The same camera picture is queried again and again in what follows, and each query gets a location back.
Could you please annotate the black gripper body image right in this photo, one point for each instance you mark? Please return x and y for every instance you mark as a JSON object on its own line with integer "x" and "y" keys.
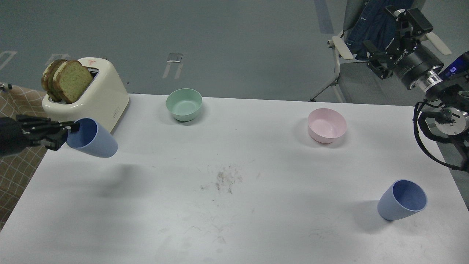
{"x": 406, "y": 57}

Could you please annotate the green bowl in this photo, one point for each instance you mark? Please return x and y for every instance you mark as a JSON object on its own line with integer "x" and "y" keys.
{"x": 184, "y": 104}

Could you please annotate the back bread slice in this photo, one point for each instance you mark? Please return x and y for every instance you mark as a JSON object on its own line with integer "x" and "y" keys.
{"x": 47, "y": 79}

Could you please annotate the bread slice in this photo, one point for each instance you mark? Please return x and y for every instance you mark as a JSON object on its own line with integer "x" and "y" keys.
{"x": 47, "y": 79}
{"x": 70, "y": 80}

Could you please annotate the front bread slice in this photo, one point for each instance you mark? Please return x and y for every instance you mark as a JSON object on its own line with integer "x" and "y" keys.
{"x": 70, "y": 80}

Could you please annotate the pink bowl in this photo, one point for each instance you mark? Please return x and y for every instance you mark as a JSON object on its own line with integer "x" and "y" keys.
{"x": 326, "y": 125}

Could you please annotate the blue denim jacket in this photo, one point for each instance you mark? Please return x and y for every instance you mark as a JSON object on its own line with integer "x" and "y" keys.
{"x": 374, "y": 24}

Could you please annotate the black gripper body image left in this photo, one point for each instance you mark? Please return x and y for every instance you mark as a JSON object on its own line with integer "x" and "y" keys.
{"x": 41, "y": 131}

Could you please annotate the cream toaster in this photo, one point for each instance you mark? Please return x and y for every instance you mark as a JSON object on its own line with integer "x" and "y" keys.
{"x": 104, "y": 100}

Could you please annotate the brown checked cloth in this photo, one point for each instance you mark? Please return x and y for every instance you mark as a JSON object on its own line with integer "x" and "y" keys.
{"x": 17, "y": 170}

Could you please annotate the grey office chair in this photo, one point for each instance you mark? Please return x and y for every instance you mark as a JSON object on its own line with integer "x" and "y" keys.
{"x": 353, "y": 81}

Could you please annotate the blue cup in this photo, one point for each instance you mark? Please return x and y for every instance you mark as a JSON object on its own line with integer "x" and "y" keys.
{"x": 402, "y": 199}
{"x": 93, "y": 139}

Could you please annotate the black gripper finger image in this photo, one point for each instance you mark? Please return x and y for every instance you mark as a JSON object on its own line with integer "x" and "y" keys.
{"x": 73, "y": 127}
{"x": 419, "y": 23}
{"x": 371, "y": 48}

